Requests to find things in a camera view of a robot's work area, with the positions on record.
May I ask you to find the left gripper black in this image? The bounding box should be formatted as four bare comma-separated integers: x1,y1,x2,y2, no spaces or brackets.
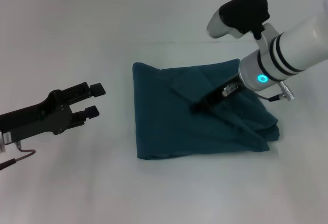
0,82,107,142

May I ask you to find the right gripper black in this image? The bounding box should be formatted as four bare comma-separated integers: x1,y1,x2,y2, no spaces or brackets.
190,74,243,114

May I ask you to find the teal blue t-shirt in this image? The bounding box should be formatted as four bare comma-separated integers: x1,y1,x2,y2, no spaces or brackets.
132,58,280,160

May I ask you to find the silver plug on gripper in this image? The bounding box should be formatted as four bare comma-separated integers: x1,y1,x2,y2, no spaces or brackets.
222,82,240,97

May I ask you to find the dark cable with silver connector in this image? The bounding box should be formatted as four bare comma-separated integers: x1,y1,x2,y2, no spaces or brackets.
258,80,296,102

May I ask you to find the dark red cable with connector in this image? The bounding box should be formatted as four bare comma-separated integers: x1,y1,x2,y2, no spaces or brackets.
0,141,36,171

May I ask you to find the right wrist camera silver housing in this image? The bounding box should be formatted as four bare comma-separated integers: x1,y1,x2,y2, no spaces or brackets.
206,0,271,39

